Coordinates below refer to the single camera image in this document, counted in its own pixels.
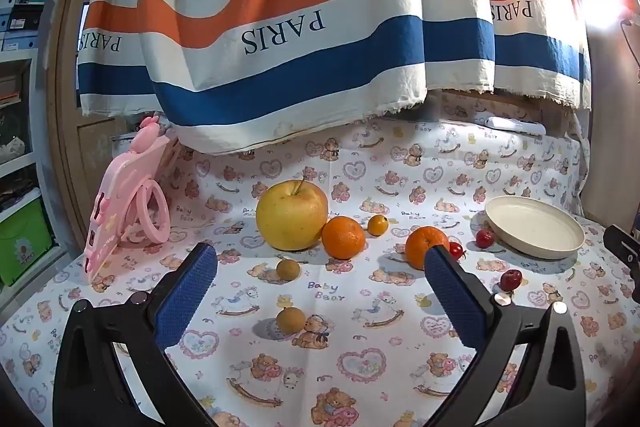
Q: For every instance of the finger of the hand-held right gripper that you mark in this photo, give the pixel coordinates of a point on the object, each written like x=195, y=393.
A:
x=621, y=243

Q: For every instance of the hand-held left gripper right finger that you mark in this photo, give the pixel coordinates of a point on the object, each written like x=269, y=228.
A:
x=455, y=294

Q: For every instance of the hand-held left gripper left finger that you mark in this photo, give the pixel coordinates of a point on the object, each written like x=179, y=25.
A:
x=186, y=294

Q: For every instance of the red cherry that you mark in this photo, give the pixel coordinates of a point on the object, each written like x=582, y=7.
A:
x=484, y=238
x=456, y=250
x=510, y=280

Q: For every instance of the orange mandarin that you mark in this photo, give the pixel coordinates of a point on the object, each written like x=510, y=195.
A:
x=420, y=244
x=343, y=238

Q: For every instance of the cream round plate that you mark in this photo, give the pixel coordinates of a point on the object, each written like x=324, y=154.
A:
x=535, y=227

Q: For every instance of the small orange kumquat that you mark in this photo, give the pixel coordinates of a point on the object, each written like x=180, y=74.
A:
x=378, y=225

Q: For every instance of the brown longan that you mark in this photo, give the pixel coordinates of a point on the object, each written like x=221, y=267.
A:
x=288, y=269
x=290, y=321

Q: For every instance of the yellow apple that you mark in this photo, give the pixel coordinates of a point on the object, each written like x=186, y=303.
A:
x=290, y=217

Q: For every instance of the bear print tablecloth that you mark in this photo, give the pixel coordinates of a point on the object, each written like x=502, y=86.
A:
x=350, y=307

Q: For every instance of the white plastic device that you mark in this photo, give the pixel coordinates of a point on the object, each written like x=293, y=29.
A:
x=510, y=124

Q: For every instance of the green storage bin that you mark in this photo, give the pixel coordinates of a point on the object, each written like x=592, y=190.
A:
x=25, y=242

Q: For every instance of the white shelf unit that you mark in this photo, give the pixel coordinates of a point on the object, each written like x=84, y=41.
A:
x=30, y=117

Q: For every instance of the bright clip lamp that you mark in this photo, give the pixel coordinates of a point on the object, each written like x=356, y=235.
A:
x=602, y=2

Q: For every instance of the stack of storage boxes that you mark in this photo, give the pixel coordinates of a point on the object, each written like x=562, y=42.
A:
x=25, y=7

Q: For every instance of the wooden door frame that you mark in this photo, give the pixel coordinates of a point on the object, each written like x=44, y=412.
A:
x=67, y=132

